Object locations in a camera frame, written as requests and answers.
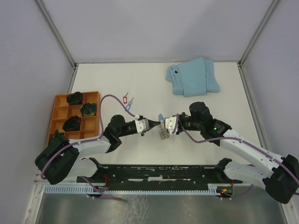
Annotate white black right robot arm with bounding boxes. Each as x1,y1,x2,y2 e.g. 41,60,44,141
175,102,299,204

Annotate black coiled strap top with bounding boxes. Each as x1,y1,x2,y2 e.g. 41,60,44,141
67,92,84,105

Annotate key with red tag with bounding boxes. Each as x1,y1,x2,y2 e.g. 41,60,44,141
122,92,128,105

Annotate orange compartment tray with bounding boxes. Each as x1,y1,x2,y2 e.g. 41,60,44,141
48,91,100,143

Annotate light blue folded cloth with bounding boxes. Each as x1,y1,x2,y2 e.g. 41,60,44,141
165,57,220,97

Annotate black coiled strap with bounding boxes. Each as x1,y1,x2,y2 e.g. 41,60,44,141
62,116,82,131
67,92,84,105

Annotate black coiled strap bottom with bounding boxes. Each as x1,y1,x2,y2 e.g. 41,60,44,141
62,116,82,131

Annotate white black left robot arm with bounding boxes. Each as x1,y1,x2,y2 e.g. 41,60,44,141
35,115,160,185

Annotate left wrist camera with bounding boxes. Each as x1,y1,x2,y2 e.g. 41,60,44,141
134,115,148,133

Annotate aluminium frame rail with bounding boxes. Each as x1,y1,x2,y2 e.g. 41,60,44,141
237,0,299,167

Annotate white slotted cable duct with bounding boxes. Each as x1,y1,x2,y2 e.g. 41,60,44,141
44,184,222,194

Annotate green blue coiled strap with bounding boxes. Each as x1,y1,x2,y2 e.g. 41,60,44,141
80,102,97,117

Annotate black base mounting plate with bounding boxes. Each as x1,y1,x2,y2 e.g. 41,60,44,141
88,164,242,184

